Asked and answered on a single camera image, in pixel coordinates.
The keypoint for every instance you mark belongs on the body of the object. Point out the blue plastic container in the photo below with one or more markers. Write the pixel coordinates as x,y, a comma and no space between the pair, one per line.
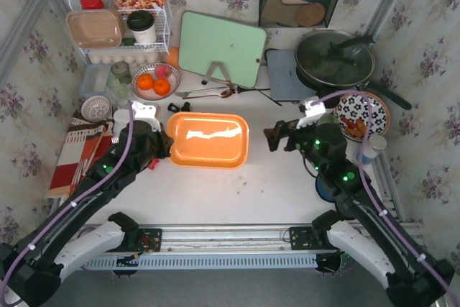
94,80

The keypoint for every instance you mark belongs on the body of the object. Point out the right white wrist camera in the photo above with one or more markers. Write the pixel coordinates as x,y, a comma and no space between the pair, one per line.
312,110

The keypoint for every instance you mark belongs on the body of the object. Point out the orange storage basket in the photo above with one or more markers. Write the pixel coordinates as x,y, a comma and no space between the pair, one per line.
208,140

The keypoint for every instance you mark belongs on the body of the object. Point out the grey induction cooker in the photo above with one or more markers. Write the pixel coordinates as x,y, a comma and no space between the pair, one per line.
285,85

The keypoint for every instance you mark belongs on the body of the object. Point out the white blue bottle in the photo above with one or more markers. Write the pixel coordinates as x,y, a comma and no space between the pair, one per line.
370,150

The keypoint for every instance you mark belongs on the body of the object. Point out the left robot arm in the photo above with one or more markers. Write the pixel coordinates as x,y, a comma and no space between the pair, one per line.
29,267

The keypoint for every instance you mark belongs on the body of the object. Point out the black capsule upper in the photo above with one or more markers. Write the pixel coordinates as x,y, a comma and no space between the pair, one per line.
186,107

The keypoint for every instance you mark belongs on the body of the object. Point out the grey blue cloth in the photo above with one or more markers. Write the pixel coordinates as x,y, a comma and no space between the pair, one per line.
325,190

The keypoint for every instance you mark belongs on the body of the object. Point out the white small strainer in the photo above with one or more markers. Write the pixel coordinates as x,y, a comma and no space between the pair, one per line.
96,108

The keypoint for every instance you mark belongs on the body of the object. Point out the red capsule left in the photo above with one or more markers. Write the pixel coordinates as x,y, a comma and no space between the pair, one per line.
153,164

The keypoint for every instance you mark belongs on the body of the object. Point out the black mesh holder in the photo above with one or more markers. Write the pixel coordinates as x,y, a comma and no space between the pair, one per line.
281,13

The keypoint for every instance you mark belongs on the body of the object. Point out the white wire rack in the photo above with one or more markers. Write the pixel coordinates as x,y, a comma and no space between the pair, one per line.
163,18

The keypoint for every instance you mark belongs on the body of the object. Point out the dark glass cup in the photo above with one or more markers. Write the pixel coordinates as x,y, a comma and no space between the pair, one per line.
121,72

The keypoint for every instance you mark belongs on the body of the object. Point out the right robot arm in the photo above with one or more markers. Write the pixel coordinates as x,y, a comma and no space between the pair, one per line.
359,225

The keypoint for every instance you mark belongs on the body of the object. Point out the black capsule number four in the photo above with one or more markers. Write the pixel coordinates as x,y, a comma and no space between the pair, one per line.
173,108

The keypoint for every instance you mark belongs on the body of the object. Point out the red lid jar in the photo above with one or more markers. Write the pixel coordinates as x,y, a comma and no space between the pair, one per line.
91,4

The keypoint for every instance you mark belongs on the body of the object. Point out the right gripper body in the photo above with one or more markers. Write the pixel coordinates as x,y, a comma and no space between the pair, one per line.
284,135

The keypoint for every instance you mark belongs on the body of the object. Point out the green cutting board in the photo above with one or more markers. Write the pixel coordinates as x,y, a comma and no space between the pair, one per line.
205,39

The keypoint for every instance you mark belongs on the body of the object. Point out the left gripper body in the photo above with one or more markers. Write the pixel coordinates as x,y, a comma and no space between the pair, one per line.
160,143

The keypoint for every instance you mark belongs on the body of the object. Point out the silver fork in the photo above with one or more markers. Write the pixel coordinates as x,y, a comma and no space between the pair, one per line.
184,94

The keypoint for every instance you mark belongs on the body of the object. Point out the black pan with lid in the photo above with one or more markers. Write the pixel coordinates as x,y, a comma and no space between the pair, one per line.
338,60

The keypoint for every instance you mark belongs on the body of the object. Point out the beige rectangular tray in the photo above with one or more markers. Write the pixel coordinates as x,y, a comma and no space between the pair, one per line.
96,29

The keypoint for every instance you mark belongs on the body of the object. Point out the floral patterned plate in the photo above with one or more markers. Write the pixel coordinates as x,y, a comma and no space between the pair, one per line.
355,115

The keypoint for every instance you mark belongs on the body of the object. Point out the egg carton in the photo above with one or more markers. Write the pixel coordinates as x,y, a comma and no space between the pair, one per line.
134,60

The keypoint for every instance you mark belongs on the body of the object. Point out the white black lid cup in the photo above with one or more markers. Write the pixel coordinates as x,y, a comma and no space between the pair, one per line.
142,25

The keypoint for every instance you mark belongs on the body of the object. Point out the fruit bowl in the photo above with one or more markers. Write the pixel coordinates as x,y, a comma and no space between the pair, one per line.
155,81

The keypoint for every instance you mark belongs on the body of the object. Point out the striped orange cloth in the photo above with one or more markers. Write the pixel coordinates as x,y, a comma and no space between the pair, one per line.
85,142

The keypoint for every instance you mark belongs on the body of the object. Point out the round cork coaster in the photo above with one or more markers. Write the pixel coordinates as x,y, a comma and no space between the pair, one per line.
310,15

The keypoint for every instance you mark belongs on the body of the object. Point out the copper spoon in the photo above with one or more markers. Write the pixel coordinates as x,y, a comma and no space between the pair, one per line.
224,94

